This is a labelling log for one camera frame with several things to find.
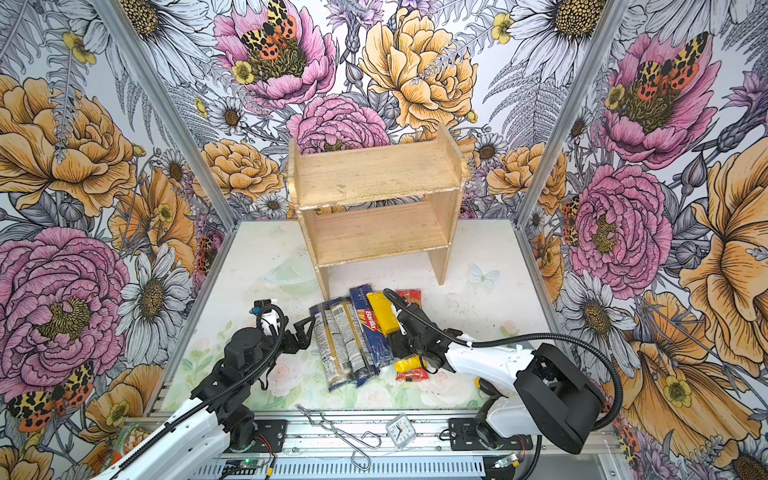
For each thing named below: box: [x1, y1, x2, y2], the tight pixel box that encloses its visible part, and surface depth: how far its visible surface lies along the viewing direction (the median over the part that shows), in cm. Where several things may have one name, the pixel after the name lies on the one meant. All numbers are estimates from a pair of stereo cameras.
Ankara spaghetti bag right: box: [327, 298, 373, 387], surface depth 89 cm
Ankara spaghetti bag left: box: [309, 303, 353, 392], surface depth 87 cm
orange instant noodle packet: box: [110, 423, 151, 469], surface depth 74 cm
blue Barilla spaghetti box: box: [349, 284, 395, 371], surface depth 90 cm
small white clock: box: [385, 413, 416, 449], surface depth 75 cm
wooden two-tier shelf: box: [288, 124, 463, 296], surface depth 79 cm
